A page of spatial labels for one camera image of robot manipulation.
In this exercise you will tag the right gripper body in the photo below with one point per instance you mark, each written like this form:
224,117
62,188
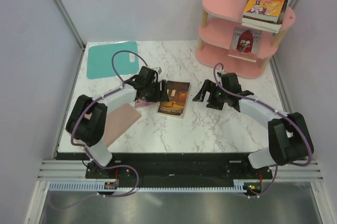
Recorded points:
218,97

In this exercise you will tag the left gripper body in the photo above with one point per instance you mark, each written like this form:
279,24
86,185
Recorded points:
152,94

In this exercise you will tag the dark orange Edward Bulane book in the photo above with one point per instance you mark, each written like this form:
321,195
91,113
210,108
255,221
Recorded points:
178,93

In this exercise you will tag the purple illustrated children's book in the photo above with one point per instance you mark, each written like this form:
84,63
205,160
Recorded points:
142,103

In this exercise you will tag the Hamlet red cover book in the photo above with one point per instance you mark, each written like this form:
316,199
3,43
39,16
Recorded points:
245,44

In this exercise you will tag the Roald Dahl Charlie book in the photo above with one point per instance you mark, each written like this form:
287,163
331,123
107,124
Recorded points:
251,2

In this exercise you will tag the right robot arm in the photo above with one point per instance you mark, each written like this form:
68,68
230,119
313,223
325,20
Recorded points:
289,141

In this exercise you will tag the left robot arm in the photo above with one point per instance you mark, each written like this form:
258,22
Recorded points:
86,123

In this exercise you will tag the brown cardboard file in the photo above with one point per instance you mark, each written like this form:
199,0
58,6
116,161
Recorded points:
118,122

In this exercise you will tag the teal plastic file folder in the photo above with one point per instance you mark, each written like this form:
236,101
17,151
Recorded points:
99,61

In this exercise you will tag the pink three-tier shelf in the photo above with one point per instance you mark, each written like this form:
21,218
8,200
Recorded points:
217,32

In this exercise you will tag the Nineteen Eighty-Four book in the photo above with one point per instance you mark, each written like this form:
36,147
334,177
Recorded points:
260,27

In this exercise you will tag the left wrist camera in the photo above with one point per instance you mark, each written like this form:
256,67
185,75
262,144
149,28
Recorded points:
157,69

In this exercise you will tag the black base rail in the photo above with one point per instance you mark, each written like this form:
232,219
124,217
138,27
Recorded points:
181,169

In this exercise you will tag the white slotted cable duct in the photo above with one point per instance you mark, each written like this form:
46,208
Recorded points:
98,185

